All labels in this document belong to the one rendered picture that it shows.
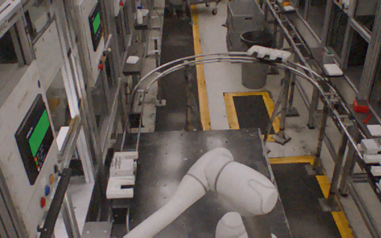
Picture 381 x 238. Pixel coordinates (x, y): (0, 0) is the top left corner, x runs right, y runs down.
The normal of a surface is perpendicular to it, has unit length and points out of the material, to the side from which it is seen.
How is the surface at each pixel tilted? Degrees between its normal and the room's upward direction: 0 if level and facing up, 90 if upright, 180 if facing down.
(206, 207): 0
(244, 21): 90
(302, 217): 0
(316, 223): 0
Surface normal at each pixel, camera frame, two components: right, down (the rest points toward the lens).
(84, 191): -0.03, -0.83
